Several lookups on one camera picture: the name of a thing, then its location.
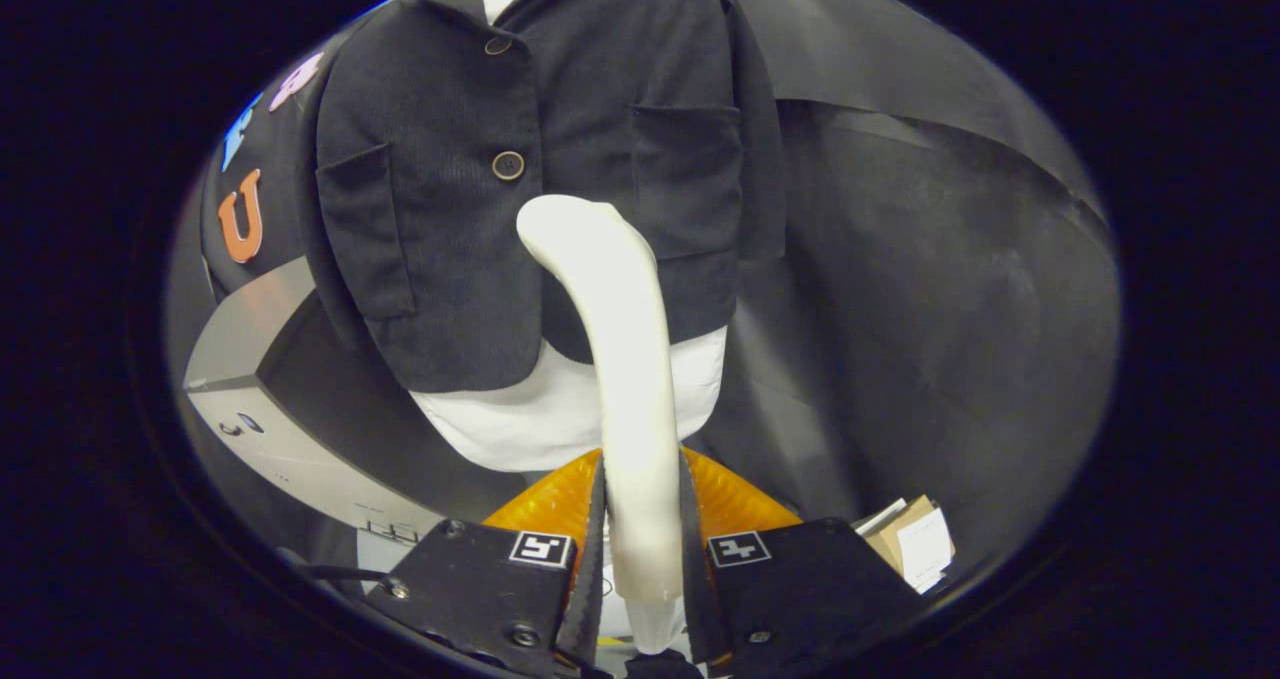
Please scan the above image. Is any grey cabinet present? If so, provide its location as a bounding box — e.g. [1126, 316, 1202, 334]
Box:
[183, 256, 531, 572]

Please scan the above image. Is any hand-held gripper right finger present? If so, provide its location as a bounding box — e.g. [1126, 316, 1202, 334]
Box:
[680, 449, 926, 678]

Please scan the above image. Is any black jacket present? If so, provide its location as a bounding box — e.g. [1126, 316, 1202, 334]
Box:
[297, 0, 791, 395]

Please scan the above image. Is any white garment steamer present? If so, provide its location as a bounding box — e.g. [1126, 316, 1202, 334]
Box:
[516, 194, 691, 657]

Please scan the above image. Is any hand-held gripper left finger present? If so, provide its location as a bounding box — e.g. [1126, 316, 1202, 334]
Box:
[362, 449, 608, 678]

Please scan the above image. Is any black backdrop cloth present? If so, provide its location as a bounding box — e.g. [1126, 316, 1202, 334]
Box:
[165, 0, 1121, 600]

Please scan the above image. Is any black cable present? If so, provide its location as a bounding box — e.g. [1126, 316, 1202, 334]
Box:
[278, 547, 391, 590]

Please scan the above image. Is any small cardboard box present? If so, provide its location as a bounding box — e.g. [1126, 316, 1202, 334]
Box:
[852, 494, 958, 596]

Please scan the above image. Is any white mannequin torso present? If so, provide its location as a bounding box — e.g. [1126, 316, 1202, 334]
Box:
[410, 0, 728, 473]

